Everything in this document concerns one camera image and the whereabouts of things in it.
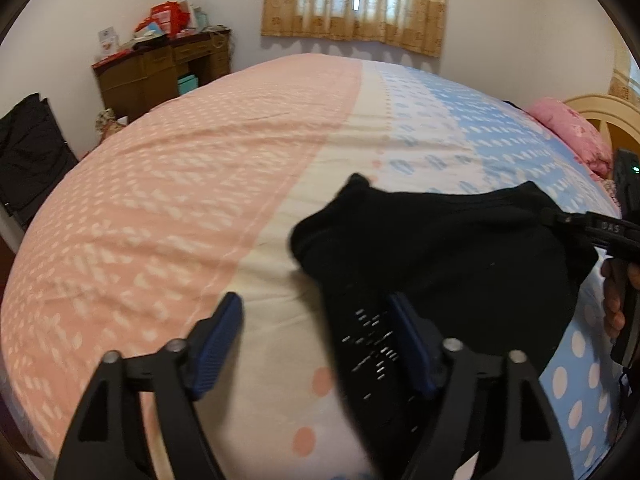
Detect beige patterned curtain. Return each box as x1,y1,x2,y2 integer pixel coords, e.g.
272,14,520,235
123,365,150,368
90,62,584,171
607,55,640,106
261,0,447,58

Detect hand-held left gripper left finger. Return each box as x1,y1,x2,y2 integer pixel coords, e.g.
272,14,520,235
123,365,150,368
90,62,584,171
52,291,245,480

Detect pink pillow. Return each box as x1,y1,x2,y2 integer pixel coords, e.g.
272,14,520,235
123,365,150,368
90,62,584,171
525,97,615,181

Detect person's right hand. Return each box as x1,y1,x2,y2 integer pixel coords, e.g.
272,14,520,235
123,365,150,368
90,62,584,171
600,255,640,341

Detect black pants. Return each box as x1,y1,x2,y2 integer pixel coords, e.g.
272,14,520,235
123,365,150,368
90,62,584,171
290,172,600,480

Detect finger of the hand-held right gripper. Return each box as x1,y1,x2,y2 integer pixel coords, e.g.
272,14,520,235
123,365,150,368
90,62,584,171
542,207,626,252

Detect floral cloth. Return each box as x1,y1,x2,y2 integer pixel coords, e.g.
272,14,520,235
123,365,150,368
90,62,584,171
96,108,126,146

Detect black garment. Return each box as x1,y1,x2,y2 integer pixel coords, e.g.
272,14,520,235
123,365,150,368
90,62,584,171
0,92,80,231

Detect brown wooden desk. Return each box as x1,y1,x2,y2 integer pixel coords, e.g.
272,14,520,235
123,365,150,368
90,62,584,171
91,28,233,123

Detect cream wooden headboard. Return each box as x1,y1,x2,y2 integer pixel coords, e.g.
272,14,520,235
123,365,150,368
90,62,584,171
564,92,640,161

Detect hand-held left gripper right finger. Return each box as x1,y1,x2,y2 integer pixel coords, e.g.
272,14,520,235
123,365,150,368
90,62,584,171
387,292,576,480

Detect white and red card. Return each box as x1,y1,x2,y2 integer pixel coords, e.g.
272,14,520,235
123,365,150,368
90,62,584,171
97,27,121,56

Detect red gift bag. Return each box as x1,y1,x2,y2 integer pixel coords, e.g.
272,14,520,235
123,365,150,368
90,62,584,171
134,2,193,38

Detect pink and blue dotted bedsheet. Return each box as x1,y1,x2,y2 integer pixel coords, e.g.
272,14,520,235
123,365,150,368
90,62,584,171
0,52,626,480

